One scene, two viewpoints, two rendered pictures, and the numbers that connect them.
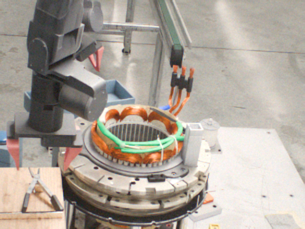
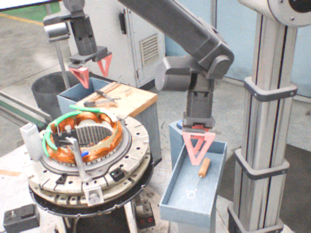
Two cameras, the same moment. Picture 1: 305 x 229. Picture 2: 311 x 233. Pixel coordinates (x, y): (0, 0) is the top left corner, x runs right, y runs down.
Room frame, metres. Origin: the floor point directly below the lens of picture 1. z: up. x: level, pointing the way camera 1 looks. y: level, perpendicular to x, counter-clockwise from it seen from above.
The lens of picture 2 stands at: (1.84, -0.19, 1.59)
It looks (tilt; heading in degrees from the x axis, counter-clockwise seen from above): 33 degrees down; 146
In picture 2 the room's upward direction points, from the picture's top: 6 degrees counter-clockwise
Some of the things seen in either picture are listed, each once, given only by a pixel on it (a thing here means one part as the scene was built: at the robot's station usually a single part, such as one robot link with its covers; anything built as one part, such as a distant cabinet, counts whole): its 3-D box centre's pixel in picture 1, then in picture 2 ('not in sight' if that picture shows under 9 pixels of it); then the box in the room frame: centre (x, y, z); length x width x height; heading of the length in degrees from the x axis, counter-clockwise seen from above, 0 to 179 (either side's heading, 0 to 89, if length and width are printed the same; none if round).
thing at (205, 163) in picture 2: not in sight; (204, 167); (1.39, 0.26, 1.03); 0.06 x 0.02 x 0.02; 122
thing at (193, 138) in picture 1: (191, 144); (33, 142); (1.14, -0.06, 1.14); 0.03 x 0.03 x 0.09; 19
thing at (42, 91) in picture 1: (52, 84); (79, 26); (0.96, 0.19, 1.32); 0.07 x 0.06 x 0.07; 65
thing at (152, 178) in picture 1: (156, 177); not in sight; (1.06, 0.00, 1.10); 0.03 x 0.01 x 0.01; 109
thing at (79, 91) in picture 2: not in sight; (91, 122); (0.83, 0.22, 0.92); 0.17 x 0.11 x 0.28; 105
